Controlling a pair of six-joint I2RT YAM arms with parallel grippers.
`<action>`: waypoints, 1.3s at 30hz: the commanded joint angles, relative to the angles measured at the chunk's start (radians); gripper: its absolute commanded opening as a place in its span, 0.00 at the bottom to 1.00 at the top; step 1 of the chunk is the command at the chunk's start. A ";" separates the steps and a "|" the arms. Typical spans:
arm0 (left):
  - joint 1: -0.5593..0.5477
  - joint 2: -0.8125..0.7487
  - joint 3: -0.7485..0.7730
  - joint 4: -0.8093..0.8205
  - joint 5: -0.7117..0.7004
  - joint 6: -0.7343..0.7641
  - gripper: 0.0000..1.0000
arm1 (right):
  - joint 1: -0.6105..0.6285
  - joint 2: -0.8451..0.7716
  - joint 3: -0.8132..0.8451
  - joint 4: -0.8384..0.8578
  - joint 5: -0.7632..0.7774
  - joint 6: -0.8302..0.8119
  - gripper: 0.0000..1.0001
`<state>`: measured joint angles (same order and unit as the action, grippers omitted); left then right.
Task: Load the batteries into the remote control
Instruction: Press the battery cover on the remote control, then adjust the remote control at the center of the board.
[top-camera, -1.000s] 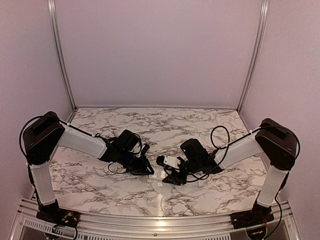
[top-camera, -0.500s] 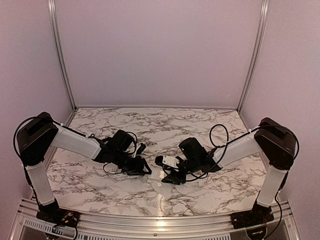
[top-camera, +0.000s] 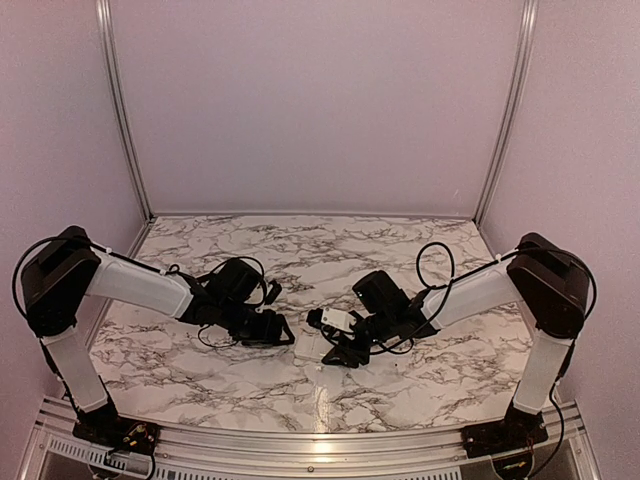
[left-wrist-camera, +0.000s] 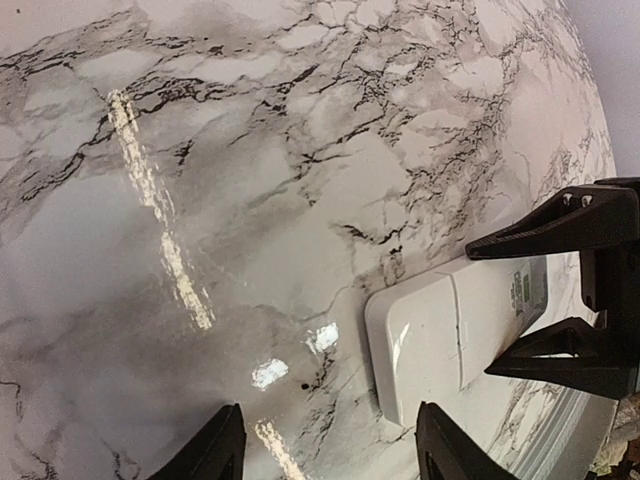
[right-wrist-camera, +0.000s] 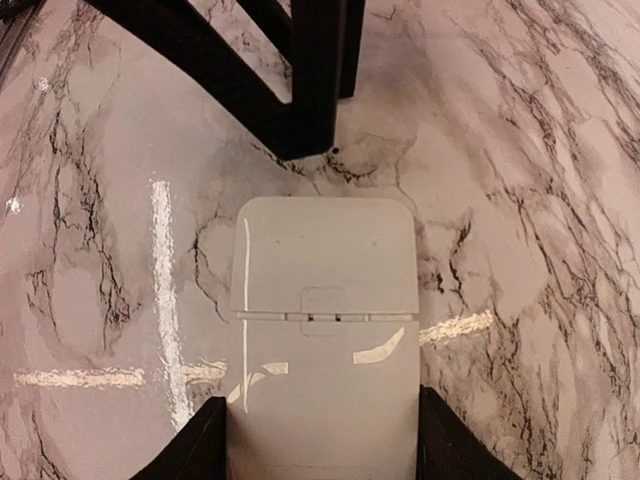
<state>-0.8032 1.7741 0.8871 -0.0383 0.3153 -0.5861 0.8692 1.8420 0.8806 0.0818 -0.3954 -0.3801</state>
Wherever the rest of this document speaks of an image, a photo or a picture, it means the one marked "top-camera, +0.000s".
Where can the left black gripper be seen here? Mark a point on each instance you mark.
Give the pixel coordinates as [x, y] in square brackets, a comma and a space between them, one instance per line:
[268, 333]

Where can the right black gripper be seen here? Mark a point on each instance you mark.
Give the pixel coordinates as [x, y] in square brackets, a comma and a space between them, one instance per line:
[350, 356]

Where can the white remote control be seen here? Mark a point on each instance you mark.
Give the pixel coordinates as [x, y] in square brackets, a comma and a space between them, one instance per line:
[311, 348]

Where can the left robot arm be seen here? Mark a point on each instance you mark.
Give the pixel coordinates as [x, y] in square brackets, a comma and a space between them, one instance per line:
[55, 275]

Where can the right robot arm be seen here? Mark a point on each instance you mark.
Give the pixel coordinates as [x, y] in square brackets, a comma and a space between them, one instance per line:
[553, 288]

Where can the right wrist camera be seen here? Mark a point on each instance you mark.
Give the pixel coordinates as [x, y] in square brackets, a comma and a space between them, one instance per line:
[337, 319]

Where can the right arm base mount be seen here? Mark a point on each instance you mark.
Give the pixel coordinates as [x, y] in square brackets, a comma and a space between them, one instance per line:
[516, 430]

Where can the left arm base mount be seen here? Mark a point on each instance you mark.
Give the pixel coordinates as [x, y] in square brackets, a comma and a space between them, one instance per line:
[106, 427]

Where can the front aluminium rail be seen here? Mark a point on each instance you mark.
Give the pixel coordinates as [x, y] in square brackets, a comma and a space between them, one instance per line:
[189, 452]

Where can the left aluminium frame post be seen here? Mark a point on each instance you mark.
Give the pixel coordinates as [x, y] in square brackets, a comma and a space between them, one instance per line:
[105, 24]

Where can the aluminium frame post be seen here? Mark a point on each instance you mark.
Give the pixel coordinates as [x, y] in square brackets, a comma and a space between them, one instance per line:
[522, 59]
[105, 24]

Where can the right aluminium frame post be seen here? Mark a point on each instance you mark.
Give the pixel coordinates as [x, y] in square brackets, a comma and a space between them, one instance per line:
[522, 59]

